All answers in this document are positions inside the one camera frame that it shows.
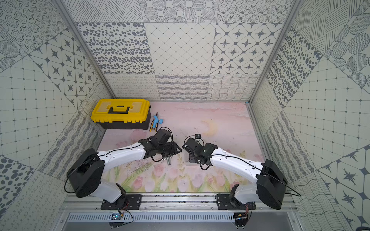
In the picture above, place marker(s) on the translucent plastic storage box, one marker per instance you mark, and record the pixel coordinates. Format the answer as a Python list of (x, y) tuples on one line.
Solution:
[(192, 159)]

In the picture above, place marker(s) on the small green circuit board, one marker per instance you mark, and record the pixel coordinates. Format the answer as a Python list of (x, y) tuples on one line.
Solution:
[(116, 216)]

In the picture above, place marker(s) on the blue yellow hand tool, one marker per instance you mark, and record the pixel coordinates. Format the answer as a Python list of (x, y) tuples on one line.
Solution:
[(155, 123)]

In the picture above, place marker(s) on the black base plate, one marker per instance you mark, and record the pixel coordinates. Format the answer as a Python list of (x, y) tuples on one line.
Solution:
[(127, 202), (225, 202)]

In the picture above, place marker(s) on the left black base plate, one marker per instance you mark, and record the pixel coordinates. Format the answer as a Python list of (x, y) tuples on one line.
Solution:
[(127, 202)]

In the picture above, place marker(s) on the aluminium mounting rail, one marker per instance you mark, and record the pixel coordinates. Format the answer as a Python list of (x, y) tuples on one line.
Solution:
[(150, 202)]

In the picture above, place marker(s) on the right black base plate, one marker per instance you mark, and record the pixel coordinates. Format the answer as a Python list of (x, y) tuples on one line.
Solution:
[(225, 202)]

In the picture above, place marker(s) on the yellow black toolbox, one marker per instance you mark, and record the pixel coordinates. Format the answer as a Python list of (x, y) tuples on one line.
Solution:
[(122, 114)]

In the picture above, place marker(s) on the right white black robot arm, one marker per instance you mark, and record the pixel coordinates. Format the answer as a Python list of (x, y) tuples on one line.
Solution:
[(268, 184)]

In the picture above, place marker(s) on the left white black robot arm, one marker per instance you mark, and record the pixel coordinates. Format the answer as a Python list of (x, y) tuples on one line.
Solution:
[(85, 175)]

